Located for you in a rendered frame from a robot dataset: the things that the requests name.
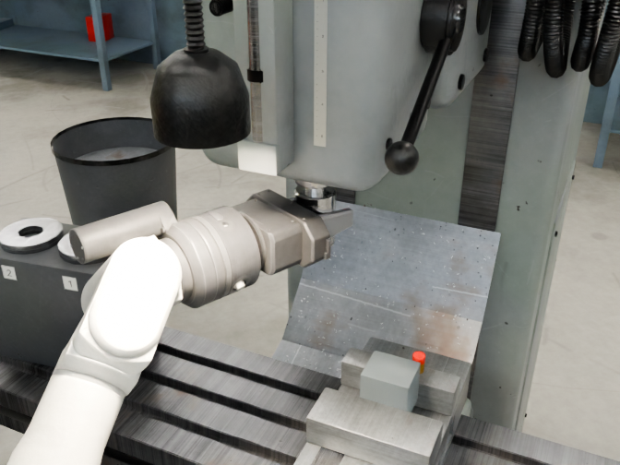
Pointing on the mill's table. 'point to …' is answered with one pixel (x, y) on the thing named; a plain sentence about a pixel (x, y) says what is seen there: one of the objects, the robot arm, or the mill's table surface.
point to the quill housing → (342, 86)
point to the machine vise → (435, 392)
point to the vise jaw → (373, 430)
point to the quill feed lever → (407, 155)
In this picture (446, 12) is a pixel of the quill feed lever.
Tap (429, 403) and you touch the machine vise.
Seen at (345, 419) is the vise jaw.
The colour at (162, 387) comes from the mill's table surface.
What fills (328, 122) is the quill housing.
